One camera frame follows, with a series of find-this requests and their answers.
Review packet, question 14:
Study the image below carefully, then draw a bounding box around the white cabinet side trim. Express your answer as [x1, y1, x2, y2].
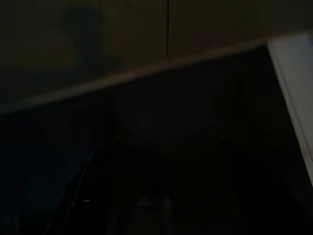
[266, 31, 313, 187]

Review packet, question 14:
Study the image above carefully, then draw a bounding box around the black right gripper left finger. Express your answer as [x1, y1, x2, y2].
[46, 138, 123, 235]

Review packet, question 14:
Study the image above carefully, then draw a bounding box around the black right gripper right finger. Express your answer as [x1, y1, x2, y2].
[222, 136, 309, 235]

